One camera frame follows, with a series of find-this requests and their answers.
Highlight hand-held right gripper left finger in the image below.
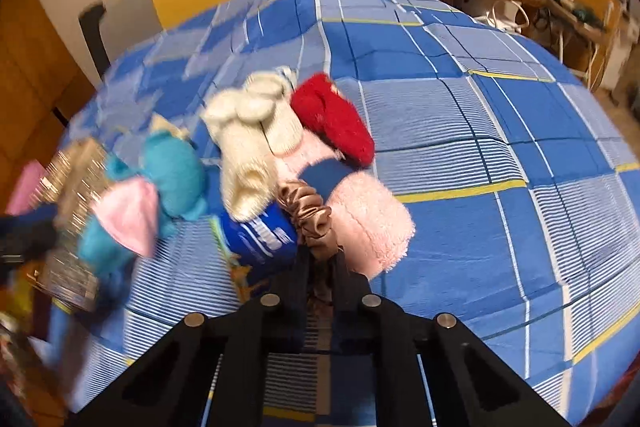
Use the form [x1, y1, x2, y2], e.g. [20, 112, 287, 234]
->
[67, 252, 321, 427]

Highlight blue plush toy pink ears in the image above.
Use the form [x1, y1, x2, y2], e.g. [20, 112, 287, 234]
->
[77, 129, 208, 278]

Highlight blue tissue pack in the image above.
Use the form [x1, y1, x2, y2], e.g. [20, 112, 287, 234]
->
[210, 202, 301, 303]

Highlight wooden desk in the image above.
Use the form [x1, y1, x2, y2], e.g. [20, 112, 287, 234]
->
[390, 0, 621, 78]

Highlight black chair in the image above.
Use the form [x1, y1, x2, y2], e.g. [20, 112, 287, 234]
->
[77, 2, 113, 80]

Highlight blue plaid bed sheet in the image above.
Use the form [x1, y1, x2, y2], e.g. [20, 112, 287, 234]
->
[50, 0, 640, 427]

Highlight purple box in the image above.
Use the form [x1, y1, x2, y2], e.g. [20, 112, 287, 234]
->
[5, 139, 113, 313]

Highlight gold box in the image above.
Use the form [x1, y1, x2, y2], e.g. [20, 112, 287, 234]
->
[0, 267, 51, 343]

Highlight beige satin scrunchie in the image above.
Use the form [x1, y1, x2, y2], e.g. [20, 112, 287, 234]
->
[277, 181, 343, 303]

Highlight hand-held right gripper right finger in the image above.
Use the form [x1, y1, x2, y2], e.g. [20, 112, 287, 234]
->
[329, 256, 571, 427]

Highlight pink roll with blue band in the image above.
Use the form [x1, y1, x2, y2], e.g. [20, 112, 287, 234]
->
[272, 132, 416, 280]

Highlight wooden wardrobe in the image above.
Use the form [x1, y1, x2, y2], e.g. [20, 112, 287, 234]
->
[0, 0, 96, 208]

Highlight red fluffy sock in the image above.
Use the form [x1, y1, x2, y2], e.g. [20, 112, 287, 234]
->
[290, 73, 376, 166]

